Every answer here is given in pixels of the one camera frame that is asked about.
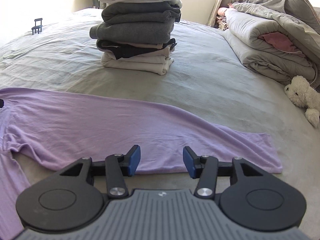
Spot small black phone stand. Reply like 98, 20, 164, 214
31, 18, 43, 35

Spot stack of folded clothes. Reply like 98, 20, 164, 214
89, 0, 183, 76

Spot folded light grey quilt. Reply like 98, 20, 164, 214
222, 9, 320, 85

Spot purple pants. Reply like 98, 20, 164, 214
0, 87, 283, 240

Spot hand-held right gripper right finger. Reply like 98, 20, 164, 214
183, 146, 265, 197

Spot grey bed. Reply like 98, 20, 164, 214
0, 7, 320, 240

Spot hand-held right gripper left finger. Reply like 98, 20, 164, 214
59, 144, 141, 197

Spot white plush dog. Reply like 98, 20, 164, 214
284, 75, 320, 128

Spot grey comforter with pink trim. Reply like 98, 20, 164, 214
236, 0, 320, 55

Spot pink pillow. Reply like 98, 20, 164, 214
217, 4, 234, 18

